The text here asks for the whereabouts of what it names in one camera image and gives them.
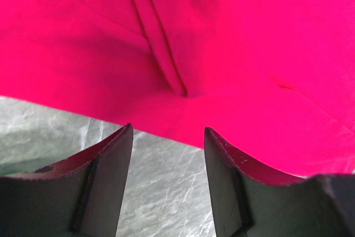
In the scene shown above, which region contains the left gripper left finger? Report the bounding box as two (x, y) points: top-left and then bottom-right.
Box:
(1, 124), (133, 236)

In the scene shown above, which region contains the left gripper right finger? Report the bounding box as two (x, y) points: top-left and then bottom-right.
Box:
(204, 127), (354, 236)

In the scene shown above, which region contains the magenta red t shirt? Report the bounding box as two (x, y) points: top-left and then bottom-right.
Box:
(1, 0), (354, 177)

